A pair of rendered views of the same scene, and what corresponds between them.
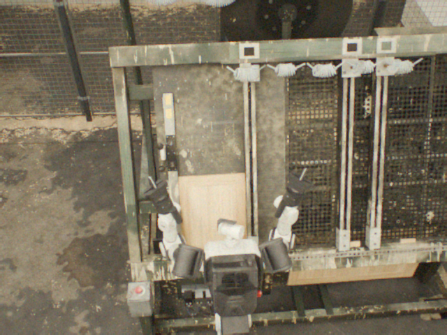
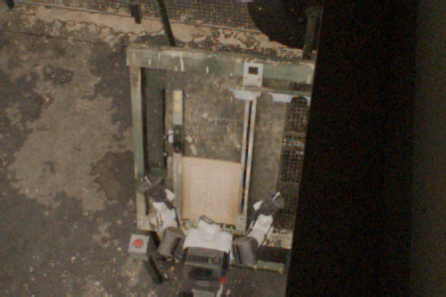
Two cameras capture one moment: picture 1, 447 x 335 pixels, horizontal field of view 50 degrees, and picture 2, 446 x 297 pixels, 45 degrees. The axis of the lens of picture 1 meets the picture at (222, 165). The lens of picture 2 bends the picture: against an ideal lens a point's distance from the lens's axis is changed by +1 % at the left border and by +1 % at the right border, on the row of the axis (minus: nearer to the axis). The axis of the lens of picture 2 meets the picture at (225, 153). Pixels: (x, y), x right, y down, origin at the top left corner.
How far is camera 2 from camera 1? 1.19 m
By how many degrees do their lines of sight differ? 19
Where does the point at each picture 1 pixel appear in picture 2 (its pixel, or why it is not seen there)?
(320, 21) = not seen: hidden behind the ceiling
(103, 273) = (128, 190)
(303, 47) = (305, 73)
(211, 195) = (210, 175)
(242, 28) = (268, 15)
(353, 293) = not seen: hidden behind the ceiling
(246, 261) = (215, 257)
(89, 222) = (122, 138)
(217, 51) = (223, 66)
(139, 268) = (143, 220)
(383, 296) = not seen: hidden behind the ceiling
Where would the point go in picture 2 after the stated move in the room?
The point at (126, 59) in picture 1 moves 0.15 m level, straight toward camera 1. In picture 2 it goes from (140, 61) to (138, 84)
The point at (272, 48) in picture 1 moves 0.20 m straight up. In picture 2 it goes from (275, 70) to (277, 46)
